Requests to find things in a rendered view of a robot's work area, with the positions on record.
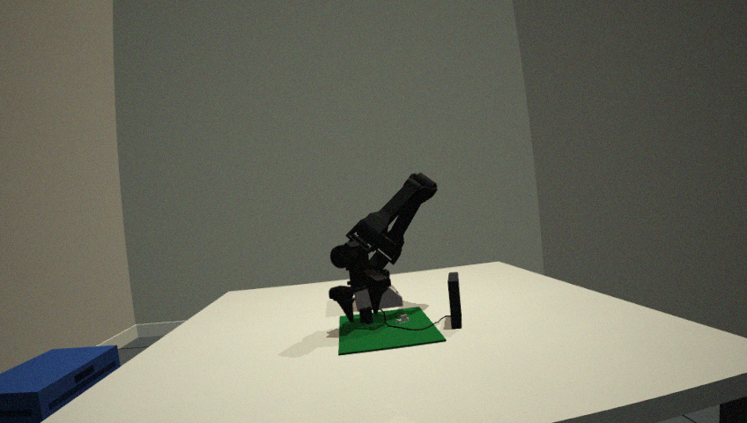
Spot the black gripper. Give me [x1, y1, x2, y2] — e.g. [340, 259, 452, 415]
[329, 261, 391, 323]

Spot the green circuit board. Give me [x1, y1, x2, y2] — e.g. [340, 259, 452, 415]
[338, 307, 447, 355]

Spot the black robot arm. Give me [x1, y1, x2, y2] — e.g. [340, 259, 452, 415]
[330, 173, 438, 291]

